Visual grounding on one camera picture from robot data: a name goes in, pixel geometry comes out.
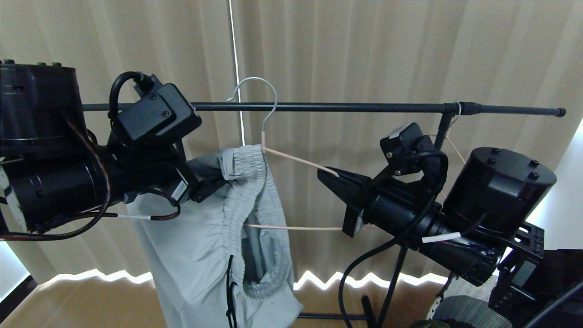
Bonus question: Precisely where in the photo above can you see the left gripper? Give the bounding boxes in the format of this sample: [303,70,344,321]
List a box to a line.
[106,143,200,205]

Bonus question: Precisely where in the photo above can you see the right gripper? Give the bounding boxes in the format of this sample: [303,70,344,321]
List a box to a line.
[343,180,445,250]

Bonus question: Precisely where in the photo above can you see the pink clothes hanger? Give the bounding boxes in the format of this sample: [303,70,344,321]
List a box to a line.
[228,77,343,231]
[444,104,467,165]

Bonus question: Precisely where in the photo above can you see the pale grey shorts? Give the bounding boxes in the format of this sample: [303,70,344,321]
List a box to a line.
[127,144,303,328]

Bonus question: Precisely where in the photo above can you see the green garment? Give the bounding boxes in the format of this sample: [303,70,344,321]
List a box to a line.
[410,320,460,328]

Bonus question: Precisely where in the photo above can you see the black clothes rack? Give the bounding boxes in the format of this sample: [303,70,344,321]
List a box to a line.
[82,101,566,328]

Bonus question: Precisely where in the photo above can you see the white laundry basket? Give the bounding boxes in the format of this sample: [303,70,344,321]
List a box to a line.
[426,273,501,328]

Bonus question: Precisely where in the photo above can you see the beige curtain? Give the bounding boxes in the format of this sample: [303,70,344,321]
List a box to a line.
[0,0,583,292]

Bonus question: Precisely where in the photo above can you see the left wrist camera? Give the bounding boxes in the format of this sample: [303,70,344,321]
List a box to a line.
[109,82,202,147]

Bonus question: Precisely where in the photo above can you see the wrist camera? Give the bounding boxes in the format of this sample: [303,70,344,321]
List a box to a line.
[109,82,202,147]
[380,122,440,183]

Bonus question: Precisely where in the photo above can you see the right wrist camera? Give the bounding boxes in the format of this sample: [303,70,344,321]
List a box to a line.
[380,122,440,183]

